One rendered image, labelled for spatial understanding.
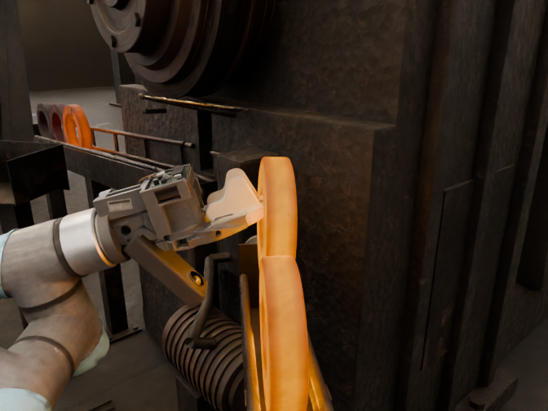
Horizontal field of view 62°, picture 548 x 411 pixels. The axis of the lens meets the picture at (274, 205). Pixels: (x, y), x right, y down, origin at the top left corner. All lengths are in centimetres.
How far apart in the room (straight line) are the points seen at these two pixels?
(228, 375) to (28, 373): 32
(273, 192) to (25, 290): 31
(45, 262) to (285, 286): 29
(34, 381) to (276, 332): 26
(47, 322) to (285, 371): 31
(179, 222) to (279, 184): 13
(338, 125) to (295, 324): 43
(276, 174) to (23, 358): 33
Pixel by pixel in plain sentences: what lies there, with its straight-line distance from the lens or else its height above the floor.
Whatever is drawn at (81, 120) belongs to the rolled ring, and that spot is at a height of 75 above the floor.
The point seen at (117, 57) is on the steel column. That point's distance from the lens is 791.
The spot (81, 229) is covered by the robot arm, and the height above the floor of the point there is 80.
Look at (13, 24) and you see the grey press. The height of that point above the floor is 111.
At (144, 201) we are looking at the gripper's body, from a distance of 53.
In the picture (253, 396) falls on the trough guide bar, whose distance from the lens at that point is 43.
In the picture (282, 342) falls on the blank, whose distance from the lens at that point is 40.
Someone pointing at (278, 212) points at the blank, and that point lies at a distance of 49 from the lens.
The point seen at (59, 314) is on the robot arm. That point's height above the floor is 69.
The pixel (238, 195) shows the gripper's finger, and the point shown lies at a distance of 53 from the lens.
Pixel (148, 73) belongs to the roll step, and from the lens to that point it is 103.
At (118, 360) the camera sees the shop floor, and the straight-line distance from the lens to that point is 168.
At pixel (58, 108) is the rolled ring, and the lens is 184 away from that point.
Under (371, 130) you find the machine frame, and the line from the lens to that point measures 72.
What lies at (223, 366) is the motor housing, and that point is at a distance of 76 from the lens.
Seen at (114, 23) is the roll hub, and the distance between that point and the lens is 102.
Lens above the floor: 100
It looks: 20 degrees down
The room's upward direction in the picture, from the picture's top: straight up
